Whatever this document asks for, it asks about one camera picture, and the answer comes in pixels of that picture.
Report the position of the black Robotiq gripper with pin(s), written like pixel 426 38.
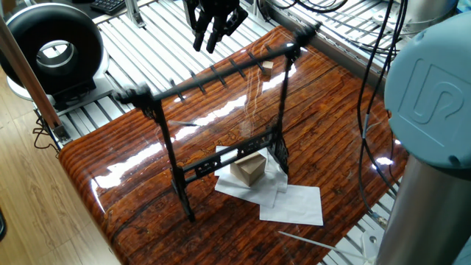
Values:
pixel 213 5

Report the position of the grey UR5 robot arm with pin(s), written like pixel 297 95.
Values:
pixel 430 92

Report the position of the black pen rack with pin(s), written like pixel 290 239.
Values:
pixel 179 176

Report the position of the small wooden cube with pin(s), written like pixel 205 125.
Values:
pixel 268 68

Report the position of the black keyboard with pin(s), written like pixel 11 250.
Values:
pixel 108 5

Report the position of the large wooden block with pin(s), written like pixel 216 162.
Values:
pixel 250 169

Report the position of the crumpled white tissue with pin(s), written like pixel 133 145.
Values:
pixel 239 191

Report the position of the flat white paper sheet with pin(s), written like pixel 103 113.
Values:
pixel 294 206

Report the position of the wood grain table mat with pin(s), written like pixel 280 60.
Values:
pixel 147 221

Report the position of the silver bracket stand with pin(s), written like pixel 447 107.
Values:
pixel 134 14

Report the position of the aluminium frame post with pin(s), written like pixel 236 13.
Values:
pixel 27 77

